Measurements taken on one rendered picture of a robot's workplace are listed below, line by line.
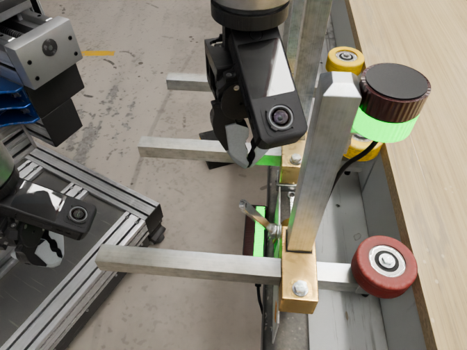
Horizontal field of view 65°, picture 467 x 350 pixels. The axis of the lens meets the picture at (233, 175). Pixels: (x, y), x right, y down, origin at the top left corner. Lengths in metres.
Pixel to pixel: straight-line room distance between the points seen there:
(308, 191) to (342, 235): 0.46
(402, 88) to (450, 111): 0.47
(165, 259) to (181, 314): 0.89
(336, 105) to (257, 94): 0.07
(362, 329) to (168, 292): 0.86
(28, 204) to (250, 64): 0.32
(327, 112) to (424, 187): 0.33
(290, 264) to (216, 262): 0.11
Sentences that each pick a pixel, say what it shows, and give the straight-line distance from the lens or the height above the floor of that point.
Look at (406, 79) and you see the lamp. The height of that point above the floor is 1.16.
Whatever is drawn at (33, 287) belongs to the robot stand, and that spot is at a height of 0.21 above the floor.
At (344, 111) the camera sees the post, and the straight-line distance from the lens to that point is 0.36.
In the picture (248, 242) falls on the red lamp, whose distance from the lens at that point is 0.75.
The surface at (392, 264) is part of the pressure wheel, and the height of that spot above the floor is 0.91.
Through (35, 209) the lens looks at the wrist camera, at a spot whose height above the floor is 0.99.
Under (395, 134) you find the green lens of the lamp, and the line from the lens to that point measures 0.37.
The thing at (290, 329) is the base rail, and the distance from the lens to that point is 0.69.
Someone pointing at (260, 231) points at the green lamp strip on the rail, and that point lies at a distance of 0.77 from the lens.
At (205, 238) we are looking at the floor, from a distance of 1.58.
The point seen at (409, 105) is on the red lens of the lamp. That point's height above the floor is 1.16.
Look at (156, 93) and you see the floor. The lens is 2.30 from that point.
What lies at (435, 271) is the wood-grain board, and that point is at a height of 0.90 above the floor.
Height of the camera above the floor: 1.35
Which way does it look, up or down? 50 degrees down
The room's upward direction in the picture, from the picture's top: straight up
